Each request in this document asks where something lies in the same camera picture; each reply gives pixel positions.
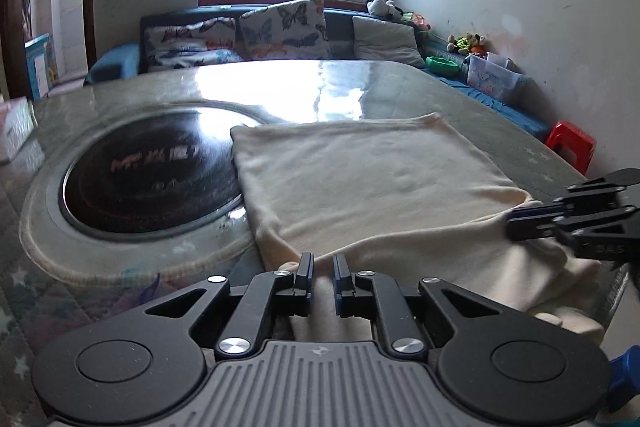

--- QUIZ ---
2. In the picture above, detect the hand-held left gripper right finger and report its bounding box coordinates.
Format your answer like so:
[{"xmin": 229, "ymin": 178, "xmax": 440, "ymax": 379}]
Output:
[{"xmin": 333, "ymin": 253, "xmax": 501, "ymax": 362}]

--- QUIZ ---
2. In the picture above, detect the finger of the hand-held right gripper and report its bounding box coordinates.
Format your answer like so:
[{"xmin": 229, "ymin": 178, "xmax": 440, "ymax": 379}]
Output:
[
  {"xmin": 507, "ymin": 169, "xmax": 640, "ymax": 228},
  {"xmin": 509, "ymin": 207, "xmax": 640, "ymax": 261}
]

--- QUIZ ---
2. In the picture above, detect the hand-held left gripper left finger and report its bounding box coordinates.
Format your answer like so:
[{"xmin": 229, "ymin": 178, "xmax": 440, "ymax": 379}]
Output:
[{"xmin": 145, "ymin": 253, "xmax": 315, "ymax": 360}]

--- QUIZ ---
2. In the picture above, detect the cream cloth garment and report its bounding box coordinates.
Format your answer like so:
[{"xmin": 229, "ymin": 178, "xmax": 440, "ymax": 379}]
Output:
[{"xmin": 230, "ymin": 112, "xmax": 606, "ymax": 348}]

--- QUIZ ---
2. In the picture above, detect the red plastic stool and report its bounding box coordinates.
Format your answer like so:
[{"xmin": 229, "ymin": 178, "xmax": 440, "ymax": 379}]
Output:
[{"xmin": 545, "ymin": 121, "xmax": 597, "ymax": 175}]

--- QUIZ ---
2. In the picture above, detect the blue sofa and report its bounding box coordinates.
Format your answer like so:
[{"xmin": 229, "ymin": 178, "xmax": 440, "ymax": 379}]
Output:
[{"xmin": 84, "ymin": 4, "xmax": 552, "ymax": 142}]

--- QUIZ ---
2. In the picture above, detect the blue plastic object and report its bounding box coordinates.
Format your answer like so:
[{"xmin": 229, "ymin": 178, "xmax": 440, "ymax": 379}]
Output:
[{"xmin": 602, "ymin": 347, "xmax": 640, "ymax": 414}]

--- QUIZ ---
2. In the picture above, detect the clear plastic storage box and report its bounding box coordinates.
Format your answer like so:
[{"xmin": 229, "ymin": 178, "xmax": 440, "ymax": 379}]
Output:
[{"xmin": 467, "ymin": 53, "xmax": 524, "ymax": 100}]

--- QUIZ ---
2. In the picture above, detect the round black induction cooker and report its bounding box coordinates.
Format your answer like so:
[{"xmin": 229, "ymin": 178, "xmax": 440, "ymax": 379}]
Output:
[{"xmin": 20, "ymin": 99, "xmax": 266, "ymax": 279}]

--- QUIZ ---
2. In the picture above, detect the green bowl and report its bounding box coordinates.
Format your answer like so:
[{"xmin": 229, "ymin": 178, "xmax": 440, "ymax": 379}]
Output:
[{"xmin": 425, "ymin": 56, "xmax": 461, "ymax": 76}]

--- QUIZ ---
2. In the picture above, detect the yellow green plush toy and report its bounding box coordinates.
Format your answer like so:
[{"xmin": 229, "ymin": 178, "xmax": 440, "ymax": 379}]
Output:
[{"xmin": 447, "ymin": 32, "xmax": 487, "ymax": 56}]

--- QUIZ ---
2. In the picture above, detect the grey pillow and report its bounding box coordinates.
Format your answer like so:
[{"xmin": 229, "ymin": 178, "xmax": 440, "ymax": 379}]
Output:
[{"xmin": 352, "ymin": 16, "xmax": 426, "ymax": 68}]

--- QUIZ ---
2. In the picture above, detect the colourful small toy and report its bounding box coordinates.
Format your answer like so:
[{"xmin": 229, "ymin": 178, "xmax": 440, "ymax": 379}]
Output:
[{"xmin": 404, "ymin": 12, "xmax": 432, "ymax": 32}]

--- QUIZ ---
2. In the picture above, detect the square butterfly print pillow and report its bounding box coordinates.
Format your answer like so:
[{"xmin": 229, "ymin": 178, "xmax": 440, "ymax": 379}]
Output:
[{"xmin": 239, "ymin": 0, "xmax": 332, "ymax": 62}]

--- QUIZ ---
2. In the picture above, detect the wide butterfly print pillow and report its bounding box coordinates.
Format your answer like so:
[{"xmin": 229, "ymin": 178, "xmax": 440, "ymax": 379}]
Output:
[{"xmin": 145, "ymin": 18, "xmax": 246, "ymax": 70}]

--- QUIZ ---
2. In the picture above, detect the black and white plush toy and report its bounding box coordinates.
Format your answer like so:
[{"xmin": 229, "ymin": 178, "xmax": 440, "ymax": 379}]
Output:
[{"xmin": 366, "ymin": 0, "xmax": 405, "ymax": 20}]

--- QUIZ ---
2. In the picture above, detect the pink tissue box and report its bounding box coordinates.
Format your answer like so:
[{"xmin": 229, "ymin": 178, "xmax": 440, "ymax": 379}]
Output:
[{"xmin": 0, "ymin": 97, "xmax": 39, "ymax": 164}]

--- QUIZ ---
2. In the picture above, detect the blue and white board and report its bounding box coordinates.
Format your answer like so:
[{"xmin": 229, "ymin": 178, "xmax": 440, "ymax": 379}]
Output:
[{"xmin": 24, "ymin": 34, "xmax": 56, "ymax": 100}]

